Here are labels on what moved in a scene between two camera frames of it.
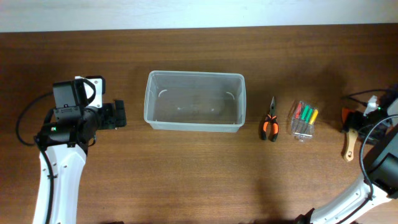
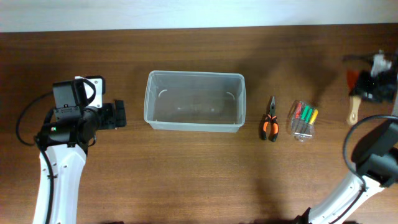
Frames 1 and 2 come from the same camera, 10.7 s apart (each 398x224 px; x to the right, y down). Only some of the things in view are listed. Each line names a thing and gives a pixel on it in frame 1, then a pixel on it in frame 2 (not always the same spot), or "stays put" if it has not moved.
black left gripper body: [109, 115] stays put
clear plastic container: [195, 101] stays put
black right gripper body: [354, 125] to [374, 86]
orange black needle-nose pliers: [271, 117] stays put
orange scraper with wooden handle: [352, 135] to [352, 78]
